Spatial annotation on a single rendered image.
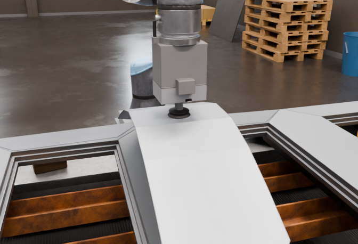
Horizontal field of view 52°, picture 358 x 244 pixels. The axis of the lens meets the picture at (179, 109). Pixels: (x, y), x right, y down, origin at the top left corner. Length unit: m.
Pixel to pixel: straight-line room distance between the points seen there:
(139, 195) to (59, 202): 0.34
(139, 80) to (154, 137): 0.79
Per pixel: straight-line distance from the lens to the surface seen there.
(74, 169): 1.24
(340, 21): 6.24
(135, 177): 0.83
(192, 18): 0.62
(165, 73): 0.63
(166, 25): 0.62
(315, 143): 1.03
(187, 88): 0.63
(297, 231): 0.95
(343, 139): 1.08
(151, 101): 1.42
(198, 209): 0.55
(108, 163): 1.25
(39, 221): 0.99
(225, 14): 7.74
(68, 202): 1.05
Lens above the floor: 1.27
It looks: 21 degrees down
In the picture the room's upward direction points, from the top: straight up
